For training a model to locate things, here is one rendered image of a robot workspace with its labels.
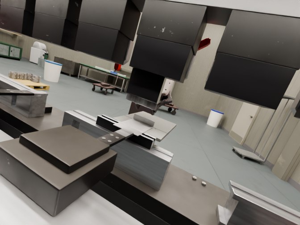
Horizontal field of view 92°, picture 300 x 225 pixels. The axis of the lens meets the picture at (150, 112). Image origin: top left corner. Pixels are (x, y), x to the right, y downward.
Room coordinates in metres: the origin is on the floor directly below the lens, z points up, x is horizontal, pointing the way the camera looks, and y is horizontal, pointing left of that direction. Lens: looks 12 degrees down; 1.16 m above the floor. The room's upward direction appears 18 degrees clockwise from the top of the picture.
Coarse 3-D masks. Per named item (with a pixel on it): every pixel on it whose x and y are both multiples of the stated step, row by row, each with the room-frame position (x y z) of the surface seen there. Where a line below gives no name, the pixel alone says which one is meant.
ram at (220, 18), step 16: (144, 0) 0.42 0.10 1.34; (176, 0) 0.38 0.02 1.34; (192, 0) 0.37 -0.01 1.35; (208, 0) 0.36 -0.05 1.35; (224, 0) 0.35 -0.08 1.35; (240, 0) 0.34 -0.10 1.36; (256, 0) 0.33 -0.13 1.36; (272, 0) 0.32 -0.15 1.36; (288, 0) 0.31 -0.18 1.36; (208, 16) 0.39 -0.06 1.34; (224, 16) 0.37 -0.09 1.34; (288, 16) 0.31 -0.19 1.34
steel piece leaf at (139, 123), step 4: (136, 116) 0.53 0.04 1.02; (140, 116) 0.52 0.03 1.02; (128, 120) 0.49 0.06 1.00; (132, 120) 0.50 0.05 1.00; (136, 120) 0.52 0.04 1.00; (140, 120) 0.52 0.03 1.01; (144, 120) 0.52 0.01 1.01; (148, 120) 0.51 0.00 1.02; (124, 124) 0.44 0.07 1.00; (128, 124) 0.45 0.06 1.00; (132, 124) 0.46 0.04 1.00; (136, 124) 0.47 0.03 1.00; (140, 124) 0.49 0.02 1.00; (144, 124) 0.50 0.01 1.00; (148, 124) 0.51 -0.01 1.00; (152, 124) 0.50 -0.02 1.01; (132, 128) 0.42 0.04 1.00; (136, 128) 0.43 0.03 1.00; (140, 128) 0.45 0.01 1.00; (144, 128) 0.46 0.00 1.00; (148, 128) 0.47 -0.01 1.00
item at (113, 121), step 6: (96, 120) 0.45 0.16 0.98; (102, 120) 0.44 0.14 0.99; (108, 120) 0.43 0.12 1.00; (114, 120) 0.45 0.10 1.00; (102, 126) 0.44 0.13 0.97; (108, 126) 0.43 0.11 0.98; (114, 126) 0.43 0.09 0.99; (132, 138) 0.40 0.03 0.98; (138, 138) 0.40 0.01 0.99; (144, 138) 0.39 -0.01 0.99; (150, 138) 0.39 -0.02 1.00; (138, 144) 0.40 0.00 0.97; (144, 144) 0.39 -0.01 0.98; (150, 144) 0.39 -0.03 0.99
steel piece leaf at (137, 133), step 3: (117, 123) 0.43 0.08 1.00; (120, 123) 0.43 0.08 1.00; (117, 126) 0.40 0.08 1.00; (120, 126) 0.41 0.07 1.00; (123, 126) 0.41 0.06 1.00; (126, 126) 0.42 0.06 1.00; (129, 129) 0.41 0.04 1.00; (132, 129) 0.41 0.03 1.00; (135, 132) 0.40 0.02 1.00; (138, 132) 0.41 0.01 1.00; (138, 135) 0.39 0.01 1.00
